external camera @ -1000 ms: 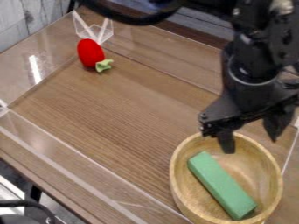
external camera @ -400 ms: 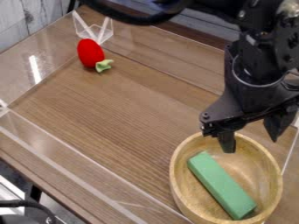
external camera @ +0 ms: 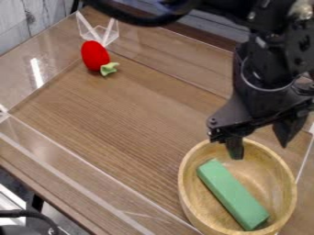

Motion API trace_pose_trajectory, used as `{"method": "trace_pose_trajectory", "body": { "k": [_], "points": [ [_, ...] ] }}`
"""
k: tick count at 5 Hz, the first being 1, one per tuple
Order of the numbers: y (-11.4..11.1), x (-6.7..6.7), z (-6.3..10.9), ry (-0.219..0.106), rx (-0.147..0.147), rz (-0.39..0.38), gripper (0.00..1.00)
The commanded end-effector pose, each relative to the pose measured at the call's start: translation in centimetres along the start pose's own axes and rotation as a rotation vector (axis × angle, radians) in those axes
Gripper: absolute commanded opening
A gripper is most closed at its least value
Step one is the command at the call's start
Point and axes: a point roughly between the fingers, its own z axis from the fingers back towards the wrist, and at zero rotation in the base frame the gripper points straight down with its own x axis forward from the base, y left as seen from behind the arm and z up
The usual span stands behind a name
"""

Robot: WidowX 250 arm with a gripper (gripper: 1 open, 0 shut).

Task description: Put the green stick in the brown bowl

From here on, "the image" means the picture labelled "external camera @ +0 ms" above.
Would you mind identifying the black cable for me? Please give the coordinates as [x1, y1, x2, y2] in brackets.
[82, 0, 198, 28]

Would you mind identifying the green rectangular block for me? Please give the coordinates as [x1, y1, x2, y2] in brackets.
[197, 159, 270, 231]

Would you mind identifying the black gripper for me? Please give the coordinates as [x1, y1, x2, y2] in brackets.
[206, 49, 314, 160]

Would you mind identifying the clear acrylic front wall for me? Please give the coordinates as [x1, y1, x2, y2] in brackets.
[0, 105, 201, 235]

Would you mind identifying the red plush strawberry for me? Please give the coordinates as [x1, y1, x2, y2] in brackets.
[82, 40, 120, 76]

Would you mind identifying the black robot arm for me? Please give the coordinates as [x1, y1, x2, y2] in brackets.
[181, 0, 314, 160]

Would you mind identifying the clear acrylic corner bracket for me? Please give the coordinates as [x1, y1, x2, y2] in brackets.
[75, 12, 120, 48]

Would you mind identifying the wooden brown bowl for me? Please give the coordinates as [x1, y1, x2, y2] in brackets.
[178, 140, 297, 235]

